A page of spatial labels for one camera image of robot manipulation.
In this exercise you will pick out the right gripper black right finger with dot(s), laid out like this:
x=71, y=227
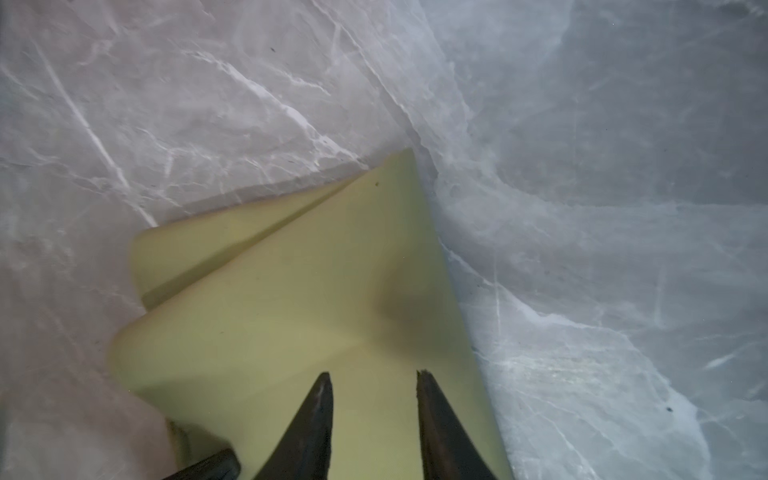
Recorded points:
x=447, y=451

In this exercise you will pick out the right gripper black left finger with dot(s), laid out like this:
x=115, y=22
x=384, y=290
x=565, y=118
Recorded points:
x=304, y=451

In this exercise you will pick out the olive green skirt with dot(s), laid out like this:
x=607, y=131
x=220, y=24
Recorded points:
x=356, y=287

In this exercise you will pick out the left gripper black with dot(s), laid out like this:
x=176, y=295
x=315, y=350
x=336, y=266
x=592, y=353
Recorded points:
x=222, y=465

